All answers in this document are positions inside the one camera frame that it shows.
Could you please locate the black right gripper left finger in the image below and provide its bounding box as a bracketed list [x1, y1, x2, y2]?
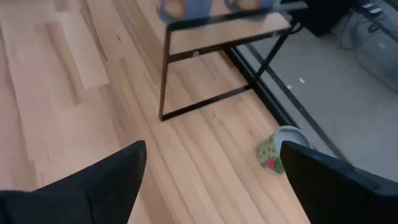
[0, 139, 147, 224]

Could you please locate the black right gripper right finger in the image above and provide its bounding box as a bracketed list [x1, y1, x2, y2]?
[279, 139, 398, 224]

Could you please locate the green patterned can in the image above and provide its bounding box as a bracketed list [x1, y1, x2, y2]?
[256, 125, 312, 175]

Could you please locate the person's grey shoe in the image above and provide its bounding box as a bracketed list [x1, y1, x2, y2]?
[356, 17, 398, 94]
[340, 11, 369, 50]

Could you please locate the black box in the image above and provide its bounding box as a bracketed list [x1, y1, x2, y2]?
[303, 0, 354, 37]

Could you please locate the black table frame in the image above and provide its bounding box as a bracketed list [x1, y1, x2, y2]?
[225, 46, 299, 128]

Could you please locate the wooden shelf with black frame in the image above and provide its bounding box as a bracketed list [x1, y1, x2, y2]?
[158, 0, 308, 122]

